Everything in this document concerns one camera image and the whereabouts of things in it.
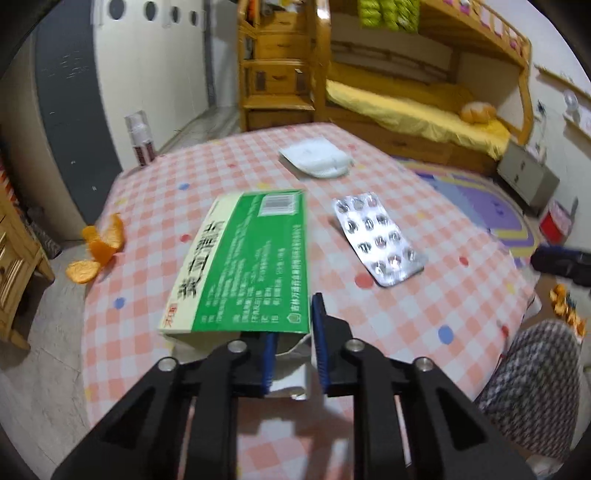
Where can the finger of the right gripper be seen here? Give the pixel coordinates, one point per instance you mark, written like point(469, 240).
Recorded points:
point(567, 263)

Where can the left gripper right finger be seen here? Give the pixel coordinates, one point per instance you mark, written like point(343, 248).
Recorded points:
point(410, 420)

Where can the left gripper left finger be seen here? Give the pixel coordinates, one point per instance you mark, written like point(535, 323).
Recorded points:
point(179, 420)

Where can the green medicine box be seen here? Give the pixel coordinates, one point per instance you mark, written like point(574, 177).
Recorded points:
point(247, 271)

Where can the orange peel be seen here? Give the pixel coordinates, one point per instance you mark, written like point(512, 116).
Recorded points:
point(102, 247)

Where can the white paper packet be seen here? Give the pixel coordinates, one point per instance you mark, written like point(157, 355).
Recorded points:
point(317, 158)

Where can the orange peels on cardboard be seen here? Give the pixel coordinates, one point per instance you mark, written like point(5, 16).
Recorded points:
point(564, 308)

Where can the red bucket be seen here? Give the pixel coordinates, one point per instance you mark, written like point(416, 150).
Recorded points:
point(556, 224)

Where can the grey nightstand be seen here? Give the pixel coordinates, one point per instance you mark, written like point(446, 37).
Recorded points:
point(531, 180)

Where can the houndstooth trouser leg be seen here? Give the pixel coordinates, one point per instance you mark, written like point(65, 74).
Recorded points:
point(533, 396)

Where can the rainbow oval rug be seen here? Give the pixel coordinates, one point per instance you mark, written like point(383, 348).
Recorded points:
point(485, 204)

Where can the pink checkered tablecloth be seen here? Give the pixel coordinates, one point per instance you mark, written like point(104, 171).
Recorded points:
point(453, 312)

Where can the orange plush toy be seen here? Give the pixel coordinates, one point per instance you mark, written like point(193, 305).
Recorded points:
point(478, 113)

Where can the silver pill blister pack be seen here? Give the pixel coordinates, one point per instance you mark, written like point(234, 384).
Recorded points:
point(377, 240)

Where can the wooden bunk bed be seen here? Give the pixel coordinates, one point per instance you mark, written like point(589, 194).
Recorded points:
point(403, 92)

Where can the green puffer jacket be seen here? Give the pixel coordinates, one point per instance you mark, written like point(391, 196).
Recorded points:
point(395, 15)

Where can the small spray bottle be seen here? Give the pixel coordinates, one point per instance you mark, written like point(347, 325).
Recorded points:
point(141, 137)

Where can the wooden stair drawers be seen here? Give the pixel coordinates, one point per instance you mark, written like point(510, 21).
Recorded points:
point(277, 63)

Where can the white wardrobe with round holes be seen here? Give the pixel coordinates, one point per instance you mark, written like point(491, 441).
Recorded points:
point(100, 65)

